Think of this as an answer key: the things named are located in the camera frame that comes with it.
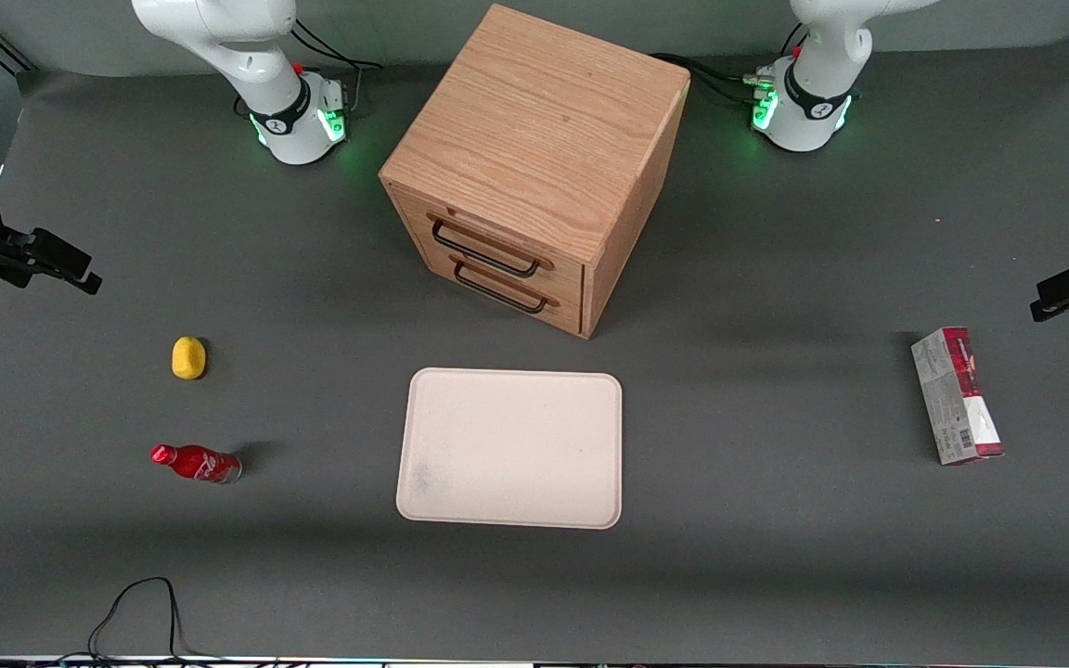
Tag black metal drawer handle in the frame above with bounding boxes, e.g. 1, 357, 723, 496
430, 217, 556, 278
452, 260, 560, 315

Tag black left arm base cables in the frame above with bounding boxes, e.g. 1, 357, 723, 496
650, 52, 777, 105

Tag red and grey carton box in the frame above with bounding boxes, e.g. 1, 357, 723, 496
910, 326, 1005, 466

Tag black arm base cables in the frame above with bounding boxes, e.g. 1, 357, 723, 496
291, 19, 384, 120
650, 52, 777, 105

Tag cream plastic tray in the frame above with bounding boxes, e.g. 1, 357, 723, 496
395, 367, 624, 531

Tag black right arm base cables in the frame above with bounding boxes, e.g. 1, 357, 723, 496
291, 19, 384, 120

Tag wooden two-drawer cabinet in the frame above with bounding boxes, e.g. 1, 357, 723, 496
379, 3, 691, 340

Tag yellow lemon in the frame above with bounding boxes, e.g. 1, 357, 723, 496
171, 336, 208, 381

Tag red coke bottle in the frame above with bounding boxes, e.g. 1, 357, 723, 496
149, 443, 244, 485

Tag thin black looped cable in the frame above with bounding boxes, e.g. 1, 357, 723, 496
57, 576, 220, 665

